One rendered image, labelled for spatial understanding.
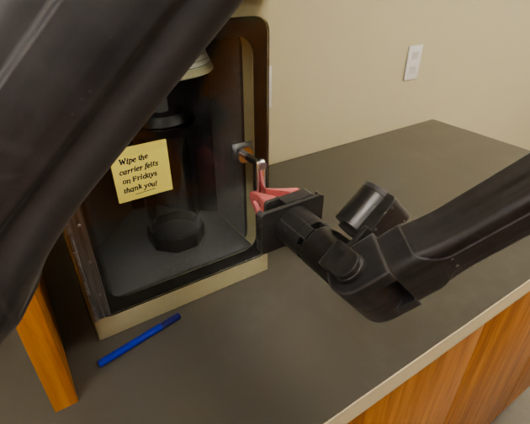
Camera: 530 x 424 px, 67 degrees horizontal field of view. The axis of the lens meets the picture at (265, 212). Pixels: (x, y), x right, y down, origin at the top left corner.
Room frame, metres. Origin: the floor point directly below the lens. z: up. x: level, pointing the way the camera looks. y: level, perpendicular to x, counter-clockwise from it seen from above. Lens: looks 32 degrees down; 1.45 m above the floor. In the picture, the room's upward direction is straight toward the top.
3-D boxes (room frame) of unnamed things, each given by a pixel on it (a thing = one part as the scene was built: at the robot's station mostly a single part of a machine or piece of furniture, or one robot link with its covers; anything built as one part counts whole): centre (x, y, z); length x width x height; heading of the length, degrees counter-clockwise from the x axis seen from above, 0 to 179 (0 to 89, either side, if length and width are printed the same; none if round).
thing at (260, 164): (0.55, 0.02, 1.17); 0.05 x 0.03 x 0.10; 33
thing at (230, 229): (0.51, 0.12, 1.19); 0.30 x 0.01 x 0.40; 123
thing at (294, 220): (0.44, -0.05, 1.14); 0.10 x 0.07 x 0.07; 122
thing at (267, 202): (0.50, -0.01, 1.14); 0.09 x 0.07 x 0.07; 32
